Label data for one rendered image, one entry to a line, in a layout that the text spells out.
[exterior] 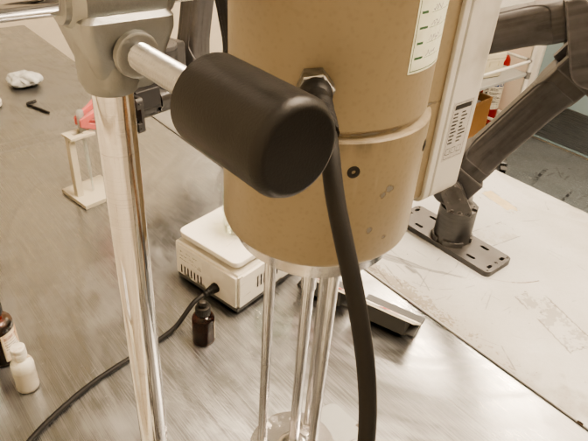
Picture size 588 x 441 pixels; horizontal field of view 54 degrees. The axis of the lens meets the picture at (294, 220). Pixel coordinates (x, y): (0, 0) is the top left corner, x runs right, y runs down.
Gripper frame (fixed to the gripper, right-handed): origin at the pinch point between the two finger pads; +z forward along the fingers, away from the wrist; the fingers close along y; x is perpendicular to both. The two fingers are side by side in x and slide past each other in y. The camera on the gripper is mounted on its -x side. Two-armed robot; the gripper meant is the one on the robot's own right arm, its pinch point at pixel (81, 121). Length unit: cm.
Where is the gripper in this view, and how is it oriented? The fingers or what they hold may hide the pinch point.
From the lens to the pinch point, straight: 105.0
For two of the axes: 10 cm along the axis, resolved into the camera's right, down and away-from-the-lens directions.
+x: -0.5, 8.2, 5.6
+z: -6.7, 3.9, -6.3
